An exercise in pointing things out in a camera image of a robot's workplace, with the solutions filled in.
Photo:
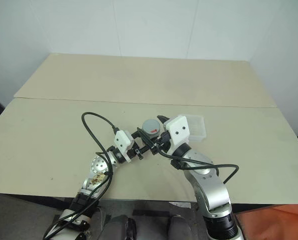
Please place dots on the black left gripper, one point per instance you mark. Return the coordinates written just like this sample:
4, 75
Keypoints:
137, 149

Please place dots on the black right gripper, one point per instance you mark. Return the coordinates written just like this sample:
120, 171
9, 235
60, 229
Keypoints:
165, 140

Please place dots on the small jar with red label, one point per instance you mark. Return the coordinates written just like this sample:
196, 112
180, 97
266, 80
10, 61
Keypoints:
154, 135

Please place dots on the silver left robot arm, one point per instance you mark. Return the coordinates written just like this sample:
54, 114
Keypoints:
96, 166

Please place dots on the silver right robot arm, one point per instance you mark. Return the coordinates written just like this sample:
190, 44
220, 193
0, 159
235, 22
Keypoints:
209, 190

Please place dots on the clear plastic box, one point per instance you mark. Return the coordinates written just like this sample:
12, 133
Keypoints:
197, 127

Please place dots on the dark rounded shape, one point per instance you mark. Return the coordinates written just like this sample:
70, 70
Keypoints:
179, 227
120, 226

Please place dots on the orange cloth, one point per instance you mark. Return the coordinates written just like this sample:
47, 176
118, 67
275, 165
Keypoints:
274, 221

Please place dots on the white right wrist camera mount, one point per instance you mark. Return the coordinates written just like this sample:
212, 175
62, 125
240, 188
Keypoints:
178, 130

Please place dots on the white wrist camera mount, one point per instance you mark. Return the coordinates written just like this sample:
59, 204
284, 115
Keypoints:
122, 143
178, 130

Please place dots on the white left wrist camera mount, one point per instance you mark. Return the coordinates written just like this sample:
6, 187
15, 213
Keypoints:
122, 143

